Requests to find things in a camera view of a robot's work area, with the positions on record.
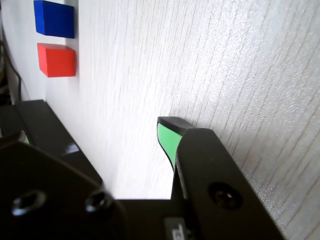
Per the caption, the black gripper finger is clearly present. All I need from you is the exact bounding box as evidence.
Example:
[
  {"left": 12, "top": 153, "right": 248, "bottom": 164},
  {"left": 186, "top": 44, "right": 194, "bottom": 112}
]
[
  {"left": 0, "top": 129, "right": 128, "bottom": 240},
  {"left": 157, "top": 116, "right": 287, "bottom": 240}
]

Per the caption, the red wooden cube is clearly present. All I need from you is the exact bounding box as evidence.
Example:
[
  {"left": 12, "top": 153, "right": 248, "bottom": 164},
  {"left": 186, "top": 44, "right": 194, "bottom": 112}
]
[{"left": 37, "top": 42, "right": 76, "bottom": 78}]

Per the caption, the blue wooden cube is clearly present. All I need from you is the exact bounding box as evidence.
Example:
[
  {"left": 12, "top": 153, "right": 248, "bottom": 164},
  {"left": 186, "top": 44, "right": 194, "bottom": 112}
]
[{"left": 33, "top": 0, "right": 76, "bottom": 39}]

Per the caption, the black cardboard box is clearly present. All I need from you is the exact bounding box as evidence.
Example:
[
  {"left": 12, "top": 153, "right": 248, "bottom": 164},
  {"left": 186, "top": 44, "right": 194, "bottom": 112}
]
[{"left": 0, "top": 104, "right": 32, "bottom": 146}]

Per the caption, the thick black cable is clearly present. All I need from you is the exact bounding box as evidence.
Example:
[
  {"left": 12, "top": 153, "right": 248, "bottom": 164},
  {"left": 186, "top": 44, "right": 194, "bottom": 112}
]
[{"left": 0, "top": 24, "right": 24, "bottom": 103}]

